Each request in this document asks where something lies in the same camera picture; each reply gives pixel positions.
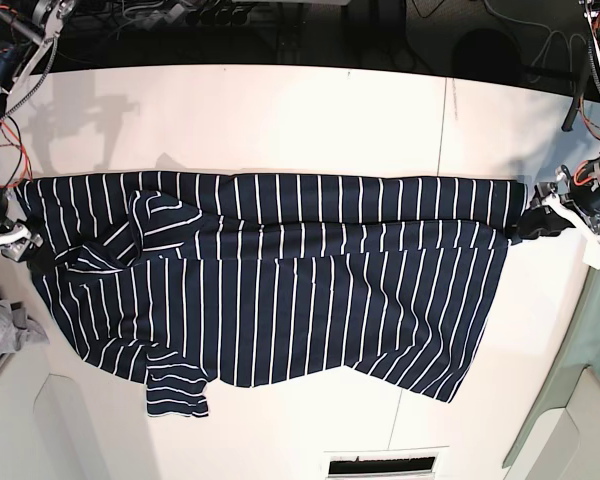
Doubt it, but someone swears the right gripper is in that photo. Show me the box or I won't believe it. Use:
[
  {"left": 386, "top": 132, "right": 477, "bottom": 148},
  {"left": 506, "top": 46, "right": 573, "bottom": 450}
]
[{"left": 0, "top": 187, "right": 55, "bottom": 273}]

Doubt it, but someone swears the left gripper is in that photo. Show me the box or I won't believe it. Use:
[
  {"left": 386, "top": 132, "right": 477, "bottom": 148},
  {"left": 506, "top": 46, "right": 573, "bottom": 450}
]
[{"left": 509, "top": 157, "right": 600, "bottom": 244}]

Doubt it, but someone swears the navy white striped t-shirt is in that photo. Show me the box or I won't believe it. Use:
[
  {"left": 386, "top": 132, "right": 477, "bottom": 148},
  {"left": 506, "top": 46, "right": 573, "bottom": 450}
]
[{"left": 17, "top": 171, "right": 526, "bottom": 417}]

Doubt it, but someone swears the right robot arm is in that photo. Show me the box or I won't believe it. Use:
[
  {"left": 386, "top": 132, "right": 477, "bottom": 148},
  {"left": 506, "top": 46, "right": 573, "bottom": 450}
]
[{"left": 0, "top": 1, "right": 78, "bottom": 263}]

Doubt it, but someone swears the grey clothes pile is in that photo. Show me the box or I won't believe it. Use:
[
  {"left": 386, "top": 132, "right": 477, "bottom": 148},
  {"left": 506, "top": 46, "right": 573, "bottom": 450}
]
[{"left": 0, "top": 295, "right": 48, "bottom": 360}]

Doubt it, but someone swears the pale green bin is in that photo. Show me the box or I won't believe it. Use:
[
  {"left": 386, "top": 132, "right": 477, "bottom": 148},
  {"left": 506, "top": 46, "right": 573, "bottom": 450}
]
[{"left": 489, "top": 232, "right": 600, "bottom": 476}]

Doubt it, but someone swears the white slotted vent box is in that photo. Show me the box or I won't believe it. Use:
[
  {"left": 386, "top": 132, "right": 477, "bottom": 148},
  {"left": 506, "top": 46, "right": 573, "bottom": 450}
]
[{"left": 321, "top": 446, "right": 449, "bottom": 480}]

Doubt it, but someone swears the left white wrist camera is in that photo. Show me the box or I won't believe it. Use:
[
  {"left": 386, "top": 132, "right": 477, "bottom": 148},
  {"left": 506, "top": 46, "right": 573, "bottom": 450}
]
[{"left": 583, "top": 242, "right": 600, "bottom": 270}]

